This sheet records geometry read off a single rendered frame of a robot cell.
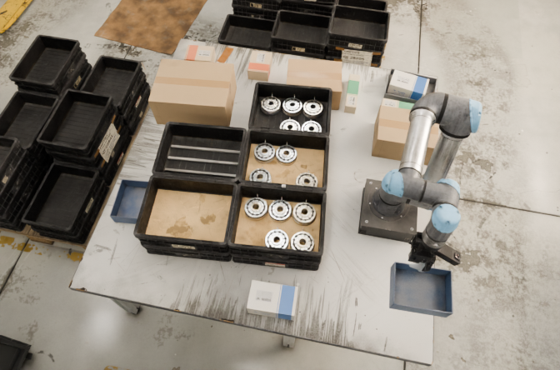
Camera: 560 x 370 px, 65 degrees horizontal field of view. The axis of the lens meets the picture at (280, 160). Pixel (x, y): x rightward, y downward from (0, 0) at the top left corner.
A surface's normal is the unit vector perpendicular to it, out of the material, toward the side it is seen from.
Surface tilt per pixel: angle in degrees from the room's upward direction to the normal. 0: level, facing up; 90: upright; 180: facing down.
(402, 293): 2
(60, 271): 0
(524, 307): 0
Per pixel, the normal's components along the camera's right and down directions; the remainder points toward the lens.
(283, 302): 0.00, -0.52
